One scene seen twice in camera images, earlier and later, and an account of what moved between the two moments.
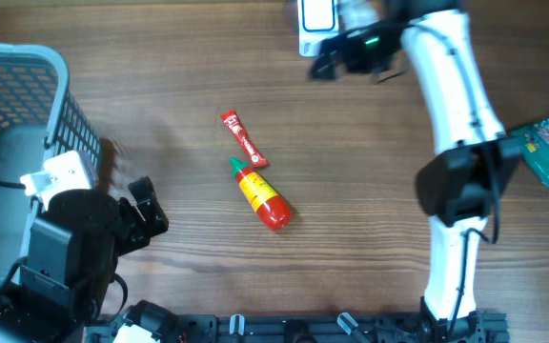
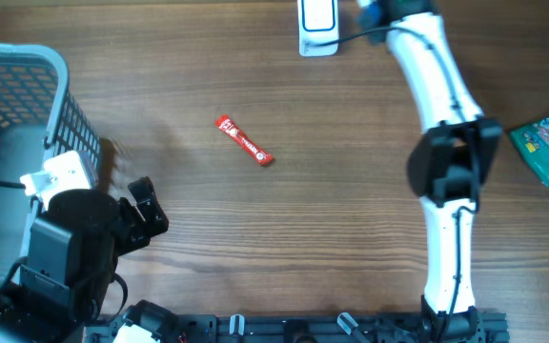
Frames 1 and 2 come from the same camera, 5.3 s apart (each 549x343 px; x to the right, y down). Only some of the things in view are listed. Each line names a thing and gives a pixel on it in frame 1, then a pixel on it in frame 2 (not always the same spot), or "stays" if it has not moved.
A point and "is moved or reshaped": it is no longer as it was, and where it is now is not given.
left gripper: (137, 232) stays
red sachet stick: (253, 152) is moved or reshaped
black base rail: (482, 327) stays
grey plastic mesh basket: (22, 113) stays
